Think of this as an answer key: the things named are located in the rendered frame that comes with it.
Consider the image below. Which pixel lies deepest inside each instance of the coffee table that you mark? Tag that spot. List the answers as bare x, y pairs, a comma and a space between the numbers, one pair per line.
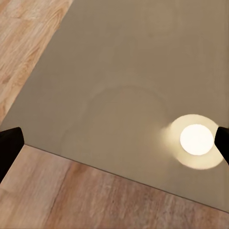
137, 89

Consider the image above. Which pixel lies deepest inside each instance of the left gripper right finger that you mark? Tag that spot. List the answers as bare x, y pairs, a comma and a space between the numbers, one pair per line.
222, 142

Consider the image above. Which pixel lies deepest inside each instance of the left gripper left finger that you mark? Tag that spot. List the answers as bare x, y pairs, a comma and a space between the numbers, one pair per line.
11, 143

